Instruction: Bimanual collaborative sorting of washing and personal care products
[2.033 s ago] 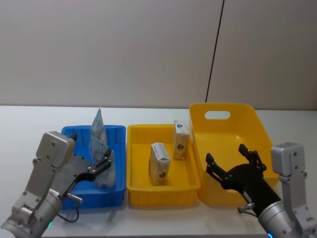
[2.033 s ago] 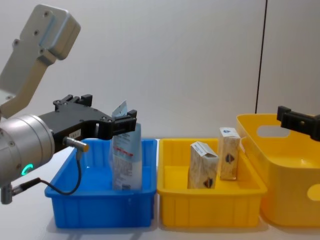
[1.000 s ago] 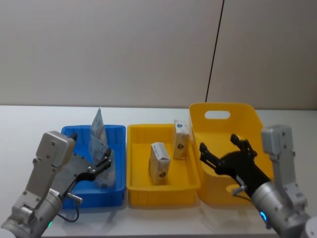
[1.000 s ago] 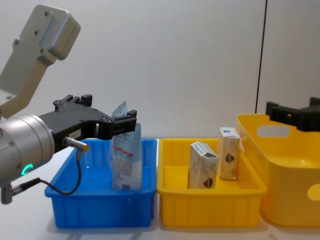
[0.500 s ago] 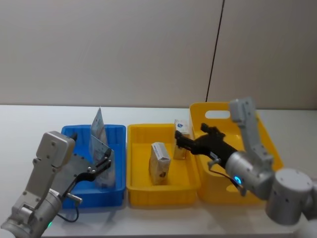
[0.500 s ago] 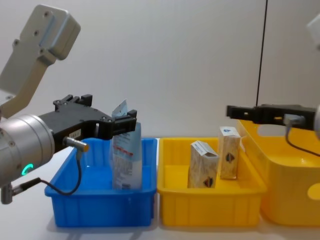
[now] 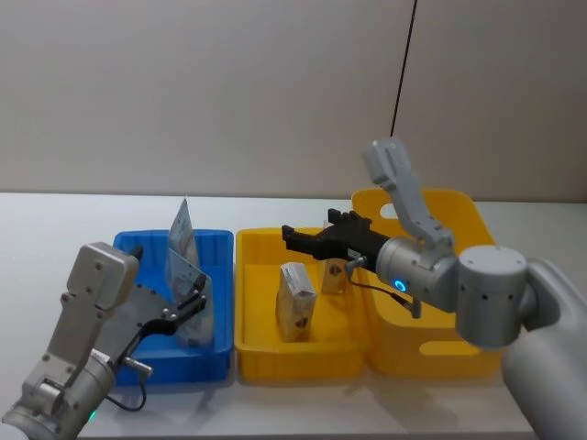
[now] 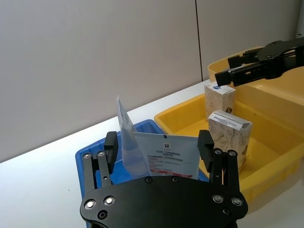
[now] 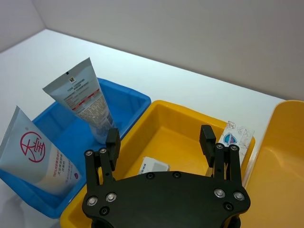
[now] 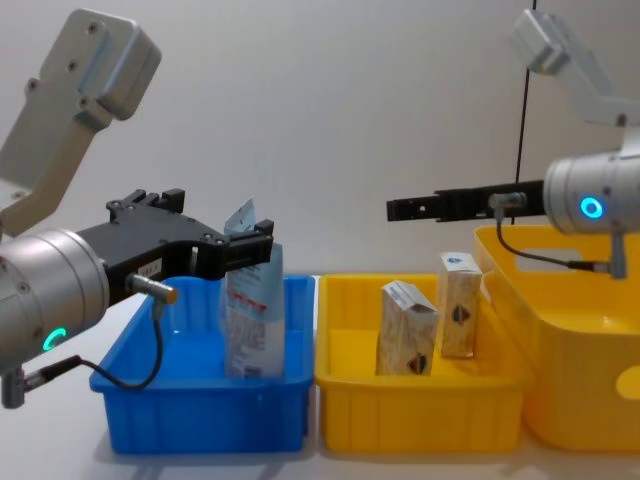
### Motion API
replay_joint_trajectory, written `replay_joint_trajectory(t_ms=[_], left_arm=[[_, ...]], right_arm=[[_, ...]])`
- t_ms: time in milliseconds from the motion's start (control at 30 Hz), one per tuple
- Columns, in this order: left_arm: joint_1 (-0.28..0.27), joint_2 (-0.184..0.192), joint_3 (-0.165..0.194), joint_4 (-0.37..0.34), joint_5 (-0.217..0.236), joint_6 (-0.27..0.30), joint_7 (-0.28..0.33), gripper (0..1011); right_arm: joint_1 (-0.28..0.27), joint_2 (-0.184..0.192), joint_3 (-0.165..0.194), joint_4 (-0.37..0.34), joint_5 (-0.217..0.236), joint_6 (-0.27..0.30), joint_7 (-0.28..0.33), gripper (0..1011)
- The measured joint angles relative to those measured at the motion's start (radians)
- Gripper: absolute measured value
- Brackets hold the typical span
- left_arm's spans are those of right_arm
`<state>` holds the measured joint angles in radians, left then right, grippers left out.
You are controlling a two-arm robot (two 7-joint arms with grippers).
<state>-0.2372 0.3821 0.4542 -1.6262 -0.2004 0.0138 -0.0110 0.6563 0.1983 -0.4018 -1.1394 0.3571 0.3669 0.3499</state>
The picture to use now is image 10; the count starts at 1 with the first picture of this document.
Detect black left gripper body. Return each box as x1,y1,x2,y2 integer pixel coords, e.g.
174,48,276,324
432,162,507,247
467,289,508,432
74,191,226,306

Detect pale blue printed pouch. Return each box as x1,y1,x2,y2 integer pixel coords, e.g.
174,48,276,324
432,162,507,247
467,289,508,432
219,197,287,380

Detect wood-print carton box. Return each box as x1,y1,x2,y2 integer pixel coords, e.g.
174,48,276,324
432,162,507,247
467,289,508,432
437,251,484,359
375,280,441,377

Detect tall yellow plastic basket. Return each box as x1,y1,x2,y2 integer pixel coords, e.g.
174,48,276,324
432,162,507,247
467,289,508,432
472,224,640,454

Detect blue plastic bin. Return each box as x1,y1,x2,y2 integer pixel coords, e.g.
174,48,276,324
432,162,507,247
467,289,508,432
88,273,317,456

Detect yellow plastic bin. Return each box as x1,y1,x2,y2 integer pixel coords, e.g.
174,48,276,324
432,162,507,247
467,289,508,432
317,272,533,454

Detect thin dark right gripper cable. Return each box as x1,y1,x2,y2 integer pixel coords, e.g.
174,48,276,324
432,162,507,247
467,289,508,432
488,191,614,274

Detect thin dark gripper cable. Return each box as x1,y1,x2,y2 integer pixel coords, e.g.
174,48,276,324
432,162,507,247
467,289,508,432
22,273,180,392
488,191,614,274

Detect thin dark left gripper cable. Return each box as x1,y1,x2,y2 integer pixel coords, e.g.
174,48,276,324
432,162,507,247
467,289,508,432
22,273,180,392

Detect thin black hanging cable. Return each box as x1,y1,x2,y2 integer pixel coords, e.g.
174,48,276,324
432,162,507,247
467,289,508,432
513,0,538,183

